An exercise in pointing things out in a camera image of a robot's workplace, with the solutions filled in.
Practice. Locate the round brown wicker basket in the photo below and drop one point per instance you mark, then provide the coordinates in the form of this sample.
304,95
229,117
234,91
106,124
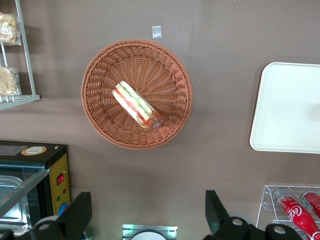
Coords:
160,65

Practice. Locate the red cola bottle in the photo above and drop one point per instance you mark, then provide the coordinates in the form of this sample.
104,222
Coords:
313,202
297,215

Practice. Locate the black food warmer yellow panel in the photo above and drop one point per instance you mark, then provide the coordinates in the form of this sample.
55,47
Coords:
58,175

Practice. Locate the cream rectangular plastic tray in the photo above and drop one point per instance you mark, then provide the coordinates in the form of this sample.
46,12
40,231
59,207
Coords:
287,107

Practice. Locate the clear acrylic bottle rack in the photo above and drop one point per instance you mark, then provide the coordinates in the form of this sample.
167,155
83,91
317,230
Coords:
266,200

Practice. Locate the sandwich with tomato lettuce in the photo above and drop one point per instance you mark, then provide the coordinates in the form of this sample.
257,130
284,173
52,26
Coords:
132,102

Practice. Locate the clear bag of fried snacks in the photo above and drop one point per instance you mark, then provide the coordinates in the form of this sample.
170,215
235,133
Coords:
7,27
7,82

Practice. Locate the metal base plate green lights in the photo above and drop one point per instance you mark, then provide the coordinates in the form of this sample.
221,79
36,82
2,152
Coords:
126,231

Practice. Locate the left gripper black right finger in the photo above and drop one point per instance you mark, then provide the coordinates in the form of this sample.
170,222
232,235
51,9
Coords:
215,212

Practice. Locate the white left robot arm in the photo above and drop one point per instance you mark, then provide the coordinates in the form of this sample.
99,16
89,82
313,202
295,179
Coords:
148,237

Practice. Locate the small clear tape piece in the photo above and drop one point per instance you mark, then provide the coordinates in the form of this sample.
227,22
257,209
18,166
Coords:
156,32

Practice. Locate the steel pan inside warmer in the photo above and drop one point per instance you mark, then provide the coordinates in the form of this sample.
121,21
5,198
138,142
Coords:
12,220

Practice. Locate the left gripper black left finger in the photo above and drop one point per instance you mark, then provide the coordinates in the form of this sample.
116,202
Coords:
77,212

